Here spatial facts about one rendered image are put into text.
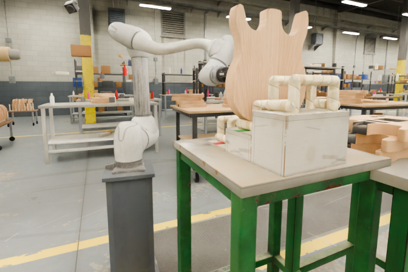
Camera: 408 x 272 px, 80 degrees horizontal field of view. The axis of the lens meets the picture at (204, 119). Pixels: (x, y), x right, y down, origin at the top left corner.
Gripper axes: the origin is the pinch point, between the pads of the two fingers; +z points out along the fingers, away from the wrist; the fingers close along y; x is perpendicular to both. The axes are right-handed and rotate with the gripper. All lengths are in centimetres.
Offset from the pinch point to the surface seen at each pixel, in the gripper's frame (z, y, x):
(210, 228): -83, -26, -123
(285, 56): 14.8, -5.4, 5.4
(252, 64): 14.8, 9.4, 2.1
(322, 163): 35.5, -1.1, -28.6
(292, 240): 1, -29, -84
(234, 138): 11.2, 14.1, -23.9
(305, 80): 34.4, 6.4, -3.9
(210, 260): -50, -9, -123
